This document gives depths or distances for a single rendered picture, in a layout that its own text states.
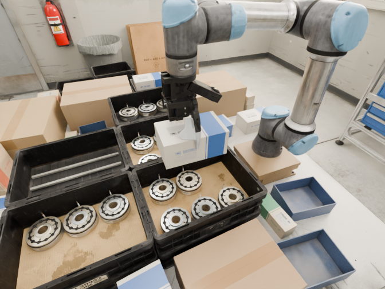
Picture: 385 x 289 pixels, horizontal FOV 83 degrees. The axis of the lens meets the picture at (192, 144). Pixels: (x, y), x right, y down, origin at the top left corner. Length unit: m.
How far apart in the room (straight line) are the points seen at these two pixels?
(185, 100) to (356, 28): 0.51
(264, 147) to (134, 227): 0.68
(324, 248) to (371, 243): 0.19
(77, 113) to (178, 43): 1.03
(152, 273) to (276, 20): 0.81
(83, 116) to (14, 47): 2.56
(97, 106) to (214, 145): 0.91
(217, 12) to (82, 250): 0.76
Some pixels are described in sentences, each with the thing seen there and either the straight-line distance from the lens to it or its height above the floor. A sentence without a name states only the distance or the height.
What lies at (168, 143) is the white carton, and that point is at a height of 1.14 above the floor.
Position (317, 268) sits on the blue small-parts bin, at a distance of 0.97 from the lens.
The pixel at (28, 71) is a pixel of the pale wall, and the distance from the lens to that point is 3.98.
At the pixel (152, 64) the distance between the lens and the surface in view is 3.68.
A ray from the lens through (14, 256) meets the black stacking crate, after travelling 0.89.
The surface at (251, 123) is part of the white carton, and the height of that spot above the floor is 0.78.
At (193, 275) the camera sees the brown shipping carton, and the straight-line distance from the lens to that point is 0.70.
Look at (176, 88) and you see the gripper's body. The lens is 0.57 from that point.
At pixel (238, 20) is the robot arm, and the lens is 0.57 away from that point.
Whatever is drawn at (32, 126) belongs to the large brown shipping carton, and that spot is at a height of 0.90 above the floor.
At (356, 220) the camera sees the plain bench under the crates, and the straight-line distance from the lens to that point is 1.17.
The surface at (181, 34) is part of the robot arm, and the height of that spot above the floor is 1.40.
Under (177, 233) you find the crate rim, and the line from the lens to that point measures 0.68.
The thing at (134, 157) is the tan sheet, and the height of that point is 0.83.
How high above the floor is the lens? 1.53
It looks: 41 degrees down
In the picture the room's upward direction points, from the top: straight up
